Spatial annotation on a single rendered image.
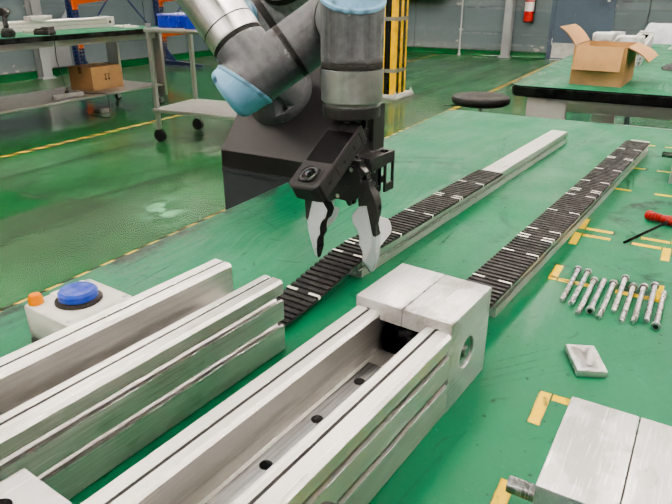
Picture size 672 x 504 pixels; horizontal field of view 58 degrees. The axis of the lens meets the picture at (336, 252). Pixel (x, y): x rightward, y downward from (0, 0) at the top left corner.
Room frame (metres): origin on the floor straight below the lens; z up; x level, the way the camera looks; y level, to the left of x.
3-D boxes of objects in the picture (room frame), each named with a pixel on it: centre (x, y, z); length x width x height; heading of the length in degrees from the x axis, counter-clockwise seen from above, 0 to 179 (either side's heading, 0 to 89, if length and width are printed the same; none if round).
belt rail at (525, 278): (1.05, -0.45, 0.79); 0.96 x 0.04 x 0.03; 145
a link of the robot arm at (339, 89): (0.76, -0.02, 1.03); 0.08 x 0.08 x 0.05
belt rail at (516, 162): (1.15, -0.29, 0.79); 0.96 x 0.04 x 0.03; 145
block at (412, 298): (0.53, -0.08, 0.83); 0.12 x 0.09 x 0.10; 55
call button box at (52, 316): (0.57, 0.26, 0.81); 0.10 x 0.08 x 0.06; 55
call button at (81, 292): (0.57, 0.27, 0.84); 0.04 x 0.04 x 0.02
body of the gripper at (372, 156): (0.77, -0.02, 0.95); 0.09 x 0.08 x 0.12; 145
